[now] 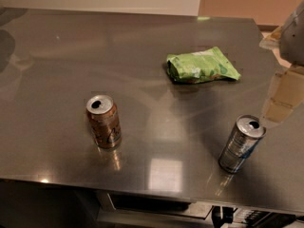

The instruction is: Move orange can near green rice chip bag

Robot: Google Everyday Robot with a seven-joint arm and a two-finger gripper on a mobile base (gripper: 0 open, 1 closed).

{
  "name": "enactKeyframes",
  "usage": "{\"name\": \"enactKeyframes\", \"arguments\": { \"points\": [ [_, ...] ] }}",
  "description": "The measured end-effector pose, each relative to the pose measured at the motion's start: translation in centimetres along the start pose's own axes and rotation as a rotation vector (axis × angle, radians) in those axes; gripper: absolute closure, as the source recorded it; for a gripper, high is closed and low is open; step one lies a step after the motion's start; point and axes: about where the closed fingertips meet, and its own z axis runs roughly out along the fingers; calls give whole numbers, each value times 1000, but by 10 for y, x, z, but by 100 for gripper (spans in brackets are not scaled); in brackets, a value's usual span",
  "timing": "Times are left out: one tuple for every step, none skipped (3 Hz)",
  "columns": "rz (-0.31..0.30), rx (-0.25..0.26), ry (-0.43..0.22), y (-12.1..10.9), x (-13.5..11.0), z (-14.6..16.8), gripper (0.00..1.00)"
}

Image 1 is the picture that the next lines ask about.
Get green rice chip bag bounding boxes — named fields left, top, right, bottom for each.
left=166, top=47, right=241, bottom=84

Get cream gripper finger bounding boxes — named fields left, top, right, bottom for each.
left=259, top=26, right=282, bottom=50
left=261, top=65, right=304, bottom=124

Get drawer under table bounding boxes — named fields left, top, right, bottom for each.
left=96, top=191, right=213, bottom=228

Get silver blue energy drink can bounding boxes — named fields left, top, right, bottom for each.
left=218, top=115, right=266, bottom=174

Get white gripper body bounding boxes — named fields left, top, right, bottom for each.
left=279, top=1, right=304, bottom=66

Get orange soda can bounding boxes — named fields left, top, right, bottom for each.
left=86, top=95, right=122, bottom=149

